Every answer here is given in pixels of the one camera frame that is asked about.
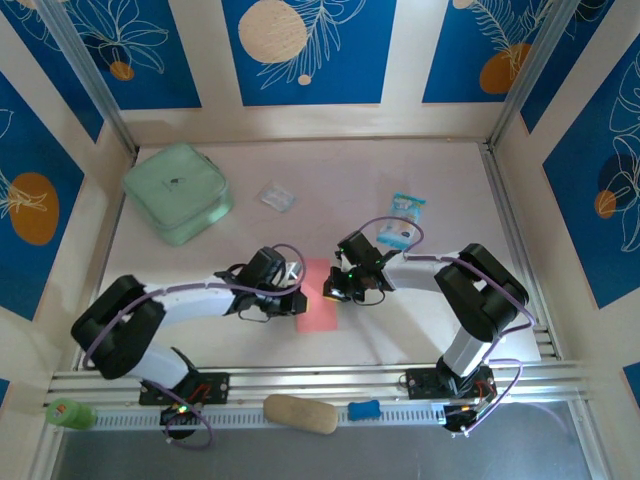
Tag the pink paper sheet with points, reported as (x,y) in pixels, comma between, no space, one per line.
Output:
(320,315)

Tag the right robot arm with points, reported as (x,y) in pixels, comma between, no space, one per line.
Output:
(420,277)

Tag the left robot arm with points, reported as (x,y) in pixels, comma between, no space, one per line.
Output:
(200,300)

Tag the pale green square container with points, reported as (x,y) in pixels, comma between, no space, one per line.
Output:
(175,195)

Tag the light blue snack packet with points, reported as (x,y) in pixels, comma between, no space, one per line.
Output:
(400,222)

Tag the small clear plastic packet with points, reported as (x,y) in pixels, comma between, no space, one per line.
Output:
(278,198)

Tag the beige oval case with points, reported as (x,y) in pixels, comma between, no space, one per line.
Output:
(300,414)

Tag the blue bone-shaped block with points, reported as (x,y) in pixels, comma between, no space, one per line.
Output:
(363,410)

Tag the grey metal plate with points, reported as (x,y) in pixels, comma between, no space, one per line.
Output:
(320,460)

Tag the small black controller board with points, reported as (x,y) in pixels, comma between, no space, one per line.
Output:
(452,417)
(172,415)

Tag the green tape roll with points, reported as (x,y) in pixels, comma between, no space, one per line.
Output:
(70,414)

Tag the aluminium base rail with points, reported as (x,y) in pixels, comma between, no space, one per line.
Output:
(320,380)

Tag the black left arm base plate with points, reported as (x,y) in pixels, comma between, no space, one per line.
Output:
(220,387)

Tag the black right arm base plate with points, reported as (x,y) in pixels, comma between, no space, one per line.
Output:
(420,385)

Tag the aluminium side rail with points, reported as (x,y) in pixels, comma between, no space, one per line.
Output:
(504,200)

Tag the aluminium frame post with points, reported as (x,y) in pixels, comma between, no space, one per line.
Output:
(91,75)
(528,75)

